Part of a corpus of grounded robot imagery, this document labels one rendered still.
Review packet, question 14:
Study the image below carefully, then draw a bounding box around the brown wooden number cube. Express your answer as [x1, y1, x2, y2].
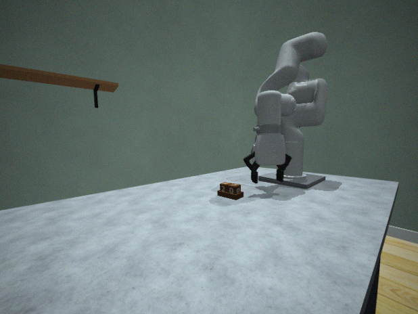
[228, 183, 241, 194]
[220, 182, 232, 193]

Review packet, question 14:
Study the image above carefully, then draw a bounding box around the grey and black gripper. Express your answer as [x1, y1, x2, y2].
[243, 133, 292, 183]

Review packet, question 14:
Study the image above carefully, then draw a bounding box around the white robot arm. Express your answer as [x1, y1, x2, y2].
[253, 32, 327, 179]

